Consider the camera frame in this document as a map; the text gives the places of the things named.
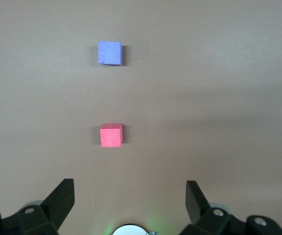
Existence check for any red foam block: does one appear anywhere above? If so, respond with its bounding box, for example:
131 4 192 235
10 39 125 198
100 123 124 148

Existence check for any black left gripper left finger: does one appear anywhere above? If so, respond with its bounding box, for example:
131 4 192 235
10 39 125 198
0 178 76 235

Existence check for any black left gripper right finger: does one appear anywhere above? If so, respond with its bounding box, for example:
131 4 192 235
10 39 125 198
179 180 282 235

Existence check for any purple foam block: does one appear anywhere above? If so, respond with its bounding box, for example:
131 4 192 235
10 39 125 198
98 41 123 66

